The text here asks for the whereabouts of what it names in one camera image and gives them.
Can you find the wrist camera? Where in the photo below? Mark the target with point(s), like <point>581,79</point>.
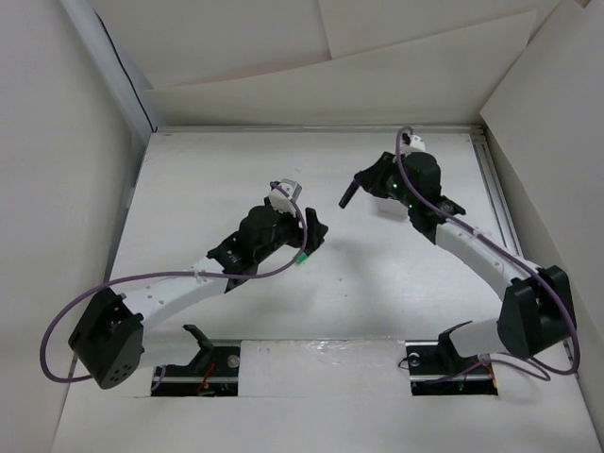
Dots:
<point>413,143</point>
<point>283,195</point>

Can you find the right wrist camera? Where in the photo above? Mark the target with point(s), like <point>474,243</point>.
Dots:
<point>413,143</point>

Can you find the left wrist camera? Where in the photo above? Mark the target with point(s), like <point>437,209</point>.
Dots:
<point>283,195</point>

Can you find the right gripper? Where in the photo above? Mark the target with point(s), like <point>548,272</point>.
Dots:
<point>373,177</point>

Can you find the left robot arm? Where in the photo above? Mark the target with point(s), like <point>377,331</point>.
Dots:
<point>111,338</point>

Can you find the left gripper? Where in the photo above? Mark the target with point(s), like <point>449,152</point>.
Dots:
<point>314,229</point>

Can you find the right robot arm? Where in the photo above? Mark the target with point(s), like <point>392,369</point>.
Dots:
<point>536,302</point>

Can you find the purple highlighter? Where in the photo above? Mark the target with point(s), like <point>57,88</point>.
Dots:
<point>349,194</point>

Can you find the white divided container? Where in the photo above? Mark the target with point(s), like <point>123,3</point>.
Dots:
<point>391,209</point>

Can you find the aluminium table rail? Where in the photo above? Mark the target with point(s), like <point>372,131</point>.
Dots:
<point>506,229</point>

